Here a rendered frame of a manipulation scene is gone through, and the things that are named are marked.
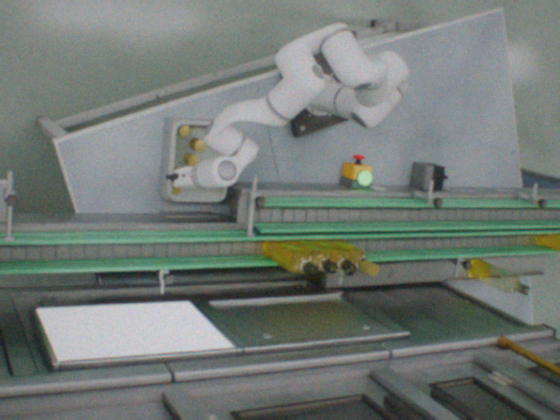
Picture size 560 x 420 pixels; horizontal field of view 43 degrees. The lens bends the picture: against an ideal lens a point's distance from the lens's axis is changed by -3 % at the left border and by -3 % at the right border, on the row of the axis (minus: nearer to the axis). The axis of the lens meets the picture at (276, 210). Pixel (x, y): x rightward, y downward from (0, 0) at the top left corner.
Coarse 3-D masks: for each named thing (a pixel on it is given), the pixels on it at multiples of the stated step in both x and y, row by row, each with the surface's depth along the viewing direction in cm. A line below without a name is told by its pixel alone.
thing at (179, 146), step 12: (180, 120) 197; (192, 132) 206; (180, 144) 205; (180, 156) 206; (204, 156) 209; (216, 156) 210; (168, 180) 199; (168, 192) 199; (180, 192) 206; (192, 192) 208; (204, 192) 209; (216, 192) 209
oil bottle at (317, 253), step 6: (288, 240) 209; (294, 240) 206; (300, 240) 207; (306, 240) 207; (300, 246) 203; (306, 246) 201; (312, 246) 201; (318, 246) 202; (312, 252) 197; (318, 252) 197; (324, 252) 197; (312, 258) 197; (318, 258) 196; (330, 258) 197; (318, 264) 196; (324, 270) 198
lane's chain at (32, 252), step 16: (352, 240) 225; (368, 240) 228; (384, 240) 231; (400, 240) 233; (416, 240) 236; (432, 240) 239; (448, 240) 243; (464, 240) 246; (480, 240) 249; (496, 240) 253; (512, 240) 256; (528, 240) 260; (0, 256) 179; (16, 256) 181; (32, 256) 183; (48, 256) 184; (64, 256) 186; (80, 256) 188; (96, 256) 190; (112, 256) 192; (128, 256) 194; (144, 256) 196; (160, 256) 198; (176, 256) 200
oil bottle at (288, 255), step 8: (280, 240) 206; (264, 248) 210; (272, 248) 205; (280, 248) 201; (288, 248) 199; (296, 248) 200; (272, 256) 205; (280, 256) 201; (288, 256) 196; (296, 256) 194; (304, 256) 194; (280, 264) 201; (288, 264) 196; (296, 264) 194; (296, 272) 194; (304, 272) 195
